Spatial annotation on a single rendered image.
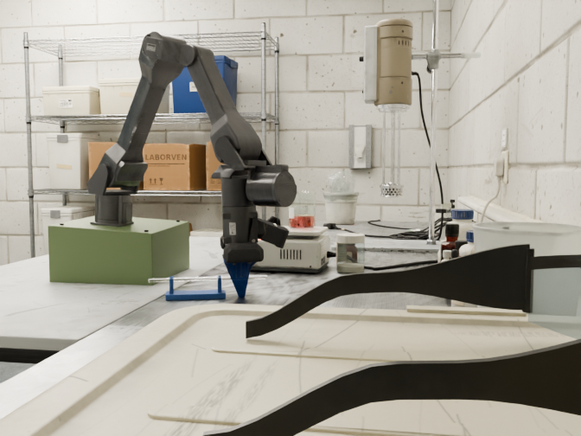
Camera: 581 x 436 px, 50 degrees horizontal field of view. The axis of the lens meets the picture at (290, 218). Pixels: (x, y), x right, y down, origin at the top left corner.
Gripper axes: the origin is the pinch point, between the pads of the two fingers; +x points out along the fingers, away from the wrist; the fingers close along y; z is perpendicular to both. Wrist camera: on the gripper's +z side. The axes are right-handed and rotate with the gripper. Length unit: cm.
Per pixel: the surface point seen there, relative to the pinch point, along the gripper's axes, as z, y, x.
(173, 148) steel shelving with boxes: -20, 260, -27
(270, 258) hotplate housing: 7.7, 23.9, 0.9
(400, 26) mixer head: 48, 58, -54
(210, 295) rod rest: -5.3, -1.6, 2.6
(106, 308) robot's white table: -21.5, -5.8, 2.9
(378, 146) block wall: 100, 258, -26
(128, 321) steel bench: -17.2, -14.9, 2.8
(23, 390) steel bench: -24.4, -42.1, 2.3
